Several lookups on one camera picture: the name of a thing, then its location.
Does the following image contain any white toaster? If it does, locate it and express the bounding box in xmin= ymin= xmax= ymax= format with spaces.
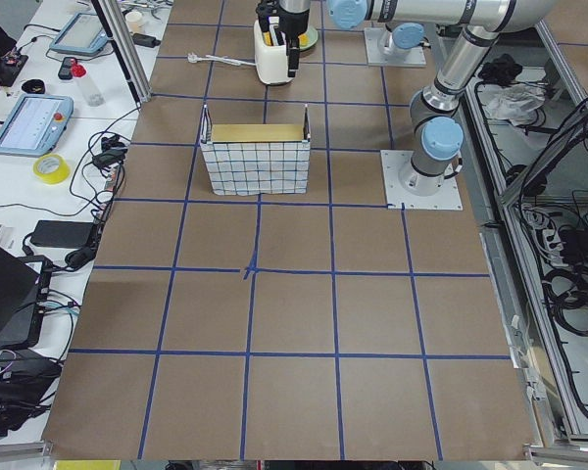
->
xmin=253 ymin=21 xmax=293 ymax=85

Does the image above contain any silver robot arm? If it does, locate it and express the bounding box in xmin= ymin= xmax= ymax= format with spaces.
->
xmin=254 ymin=1 xmax=556 ymax=83
xmin=395 ymin=0 xmax=556 ymax=196

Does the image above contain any light green plate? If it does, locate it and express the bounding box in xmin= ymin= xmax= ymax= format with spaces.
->
xmin=298 ymin=25 xmax=319 ymax=52

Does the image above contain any grid fabric wooden basket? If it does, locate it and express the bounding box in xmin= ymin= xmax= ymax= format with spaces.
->
xmin=200 ymin=106 xmax=312 ymax=196

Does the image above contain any paper cup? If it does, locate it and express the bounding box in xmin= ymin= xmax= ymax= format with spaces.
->
xmin=124 ymin=11 xmax=145 ymax=34

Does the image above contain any far blue teach pendant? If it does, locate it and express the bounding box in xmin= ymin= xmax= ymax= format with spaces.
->
xmin=49 ymin=13 xmax=108 ymax=57

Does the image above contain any blue teach pendant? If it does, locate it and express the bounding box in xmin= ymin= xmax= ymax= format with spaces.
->
xmin=0 ymin=94 xmax=74 ymax=158
xmin=49 ymin=13 xmax=108 ymax=57

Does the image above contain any clear bottle red cap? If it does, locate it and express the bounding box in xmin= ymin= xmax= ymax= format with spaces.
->
xmin=71 ymin=60 xmax=105 ymax=107

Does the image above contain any black small bowl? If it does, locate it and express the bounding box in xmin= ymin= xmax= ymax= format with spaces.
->
xmin=21 ymin=78 xmax=46 ymax=94

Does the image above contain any near blue teach pendant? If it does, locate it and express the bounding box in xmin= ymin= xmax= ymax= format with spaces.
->
xmin=0 ymin=94 xmax=74 ymax=158

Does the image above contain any yellow tape roll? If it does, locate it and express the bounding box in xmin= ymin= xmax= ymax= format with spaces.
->
xmin=32 ymin=154 xmax=71 ymax=185

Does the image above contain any black power adapter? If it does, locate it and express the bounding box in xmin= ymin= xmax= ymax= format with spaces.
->
xmin=30 ymin=220 xmax=95 ymax=249

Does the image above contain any black laptop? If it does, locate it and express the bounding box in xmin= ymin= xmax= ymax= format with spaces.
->
xmin=0 ymin=248 xmax=51 ymax=351

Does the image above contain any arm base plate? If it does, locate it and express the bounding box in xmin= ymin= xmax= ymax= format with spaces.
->
xmin=380 ymin=150 xmax=463 ymax=211
xmin=364 ymin=24 xmax=426 ymax=68

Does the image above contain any white toaster power cable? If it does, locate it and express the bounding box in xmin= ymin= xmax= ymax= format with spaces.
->
xmin=186 ymin=52 xmax=257 ymax=67

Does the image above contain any aluminium frame post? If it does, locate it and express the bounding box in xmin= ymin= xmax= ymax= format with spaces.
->
xmin=91 ymin=0 xmax=152 ymax=105

